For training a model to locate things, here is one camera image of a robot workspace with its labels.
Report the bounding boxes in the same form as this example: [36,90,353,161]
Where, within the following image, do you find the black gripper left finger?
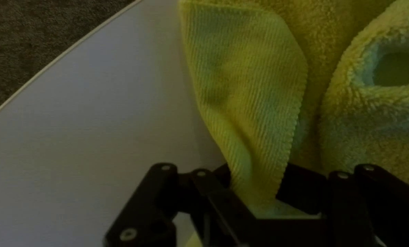
[104,160,281,247]

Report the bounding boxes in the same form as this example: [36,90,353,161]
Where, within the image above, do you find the yellow microfiber towel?
[175,0,409,219]

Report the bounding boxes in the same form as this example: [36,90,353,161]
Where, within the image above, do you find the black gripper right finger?
[275,161,409,247]

